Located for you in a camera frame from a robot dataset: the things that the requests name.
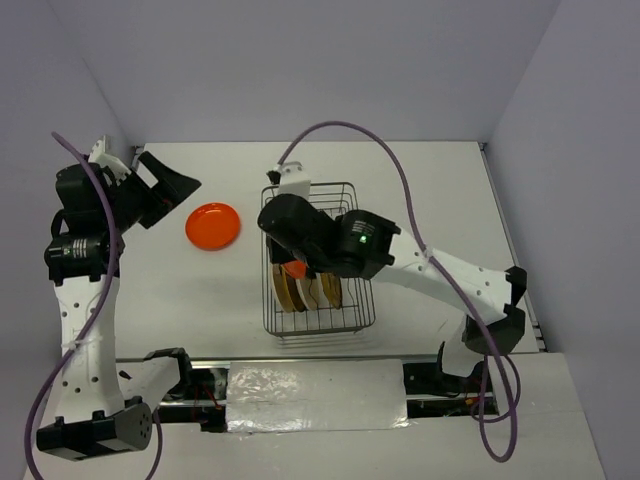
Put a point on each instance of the cream white plate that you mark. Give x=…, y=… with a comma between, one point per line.
x=309, y=292

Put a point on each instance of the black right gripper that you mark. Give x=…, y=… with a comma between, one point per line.
x=278, y=254

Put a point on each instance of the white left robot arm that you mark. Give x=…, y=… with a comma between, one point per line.
x=101, y=412

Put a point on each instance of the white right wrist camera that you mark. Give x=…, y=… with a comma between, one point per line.
x=290, y=177

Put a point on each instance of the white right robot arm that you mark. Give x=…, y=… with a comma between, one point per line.
x=361, y=244

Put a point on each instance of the orange plate front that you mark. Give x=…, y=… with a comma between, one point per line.
x=213, y=226

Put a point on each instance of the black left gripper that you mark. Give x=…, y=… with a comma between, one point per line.
x=171, y=190

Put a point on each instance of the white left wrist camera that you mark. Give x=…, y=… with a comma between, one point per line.
x=102, y=155

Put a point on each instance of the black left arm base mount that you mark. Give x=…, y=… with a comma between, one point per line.
x=199, y=397

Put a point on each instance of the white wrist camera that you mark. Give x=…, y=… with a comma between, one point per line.
x=290, y=177
x=102, y=155

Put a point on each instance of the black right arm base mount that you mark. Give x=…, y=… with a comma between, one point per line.
x=431, y=393

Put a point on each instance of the silver foil covered panel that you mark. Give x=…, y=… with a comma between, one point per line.
x=284, y=397

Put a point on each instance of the yellow brown patterned plate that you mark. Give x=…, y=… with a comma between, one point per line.
x=332, y=288

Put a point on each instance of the orange plate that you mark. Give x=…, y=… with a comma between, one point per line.
x=296, y=269
x=213, y=226

